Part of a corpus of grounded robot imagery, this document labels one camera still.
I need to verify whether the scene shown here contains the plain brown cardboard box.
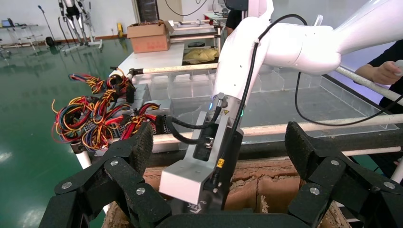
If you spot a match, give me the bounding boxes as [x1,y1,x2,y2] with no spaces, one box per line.
[126,20,174,54]

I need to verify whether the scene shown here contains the brown cardboard box with dividers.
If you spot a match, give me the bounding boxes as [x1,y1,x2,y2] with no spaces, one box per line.
[102,157,352,228]

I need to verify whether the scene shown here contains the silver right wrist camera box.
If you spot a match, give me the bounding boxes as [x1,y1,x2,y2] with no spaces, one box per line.
[159,110,235,205]

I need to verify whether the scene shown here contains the person in black shirt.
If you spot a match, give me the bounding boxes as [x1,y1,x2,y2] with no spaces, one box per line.
[366,39,403,115]
[225,0,251,30]

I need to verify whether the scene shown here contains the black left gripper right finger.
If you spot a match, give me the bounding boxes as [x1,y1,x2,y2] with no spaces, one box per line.
[285,121,403,228]

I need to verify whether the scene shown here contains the clear acrylic divider tray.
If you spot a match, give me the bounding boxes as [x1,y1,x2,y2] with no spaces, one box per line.
[132,67,399,149]

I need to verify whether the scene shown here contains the black pipe corner connector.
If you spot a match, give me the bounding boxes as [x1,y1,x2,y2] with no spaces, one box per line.
[110,66,144,79]

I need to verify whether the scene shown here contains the white metal frame desk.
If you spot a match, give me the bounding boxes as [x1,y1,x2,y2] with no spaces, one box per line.
[0,23,40,49]

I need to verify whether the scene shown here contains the grey power supply with wires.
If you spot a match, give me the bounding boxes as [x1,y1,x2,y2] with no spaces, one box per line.
[125,83,152,109]
[51,94,126,152]
[68,73,136,105]
[116,99,173,142]

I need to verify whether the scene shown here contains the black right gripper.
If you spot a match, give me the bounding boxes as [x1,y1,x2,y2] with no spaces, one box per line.
[171,125,245,215]

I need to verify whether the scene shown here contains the legged robot on stand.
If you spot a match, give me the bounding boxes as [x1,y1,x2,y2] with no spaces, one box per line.
[58,0,104,53]

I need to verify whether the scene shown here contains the long thin black cable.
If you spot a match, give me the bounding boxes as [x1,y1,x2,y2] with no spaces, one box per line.
[217,13,308,210]

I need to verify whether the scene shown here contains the bare person hand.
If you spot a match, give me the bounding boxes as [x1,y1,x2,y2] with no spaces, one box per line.
[371,60,403,86]

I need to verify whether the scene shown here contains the white pipe frame rack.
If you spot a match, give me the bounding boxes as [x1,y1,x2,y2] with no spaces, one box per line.
[168,12,227,48]

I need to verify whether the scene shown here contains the short thick braided black cable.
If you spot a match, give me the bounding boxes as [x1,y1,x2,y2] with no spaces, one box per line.
[165,105,224,146]

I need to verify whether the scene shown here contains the black microphone stand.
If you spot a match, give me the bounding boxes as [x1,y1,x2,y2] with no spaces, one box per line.
[37,4,57,48]

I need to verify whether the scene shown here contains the looping thin black cable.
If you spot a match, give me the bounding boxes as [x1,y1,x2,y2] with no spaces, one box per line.
[294,71,403,127]

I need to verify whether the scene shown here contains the white pipe leg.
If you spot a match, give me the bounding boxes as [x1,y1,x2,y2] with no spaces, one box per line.
[69,141,93,171]
[390,157,403,185]

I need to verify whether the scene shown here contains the bare person forearm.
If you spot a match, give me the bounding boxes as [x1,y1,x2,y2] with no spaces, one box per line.
[355,64,377,83]

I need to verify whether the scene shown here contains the yellow crumpled bag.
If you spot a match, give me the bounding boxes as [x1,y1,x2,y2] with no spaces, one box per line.
[183,47,219,65]

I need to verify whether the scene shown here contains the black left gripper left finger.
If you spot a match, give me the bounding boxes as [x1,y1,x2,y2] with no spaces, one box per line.
[39,122,172,228]

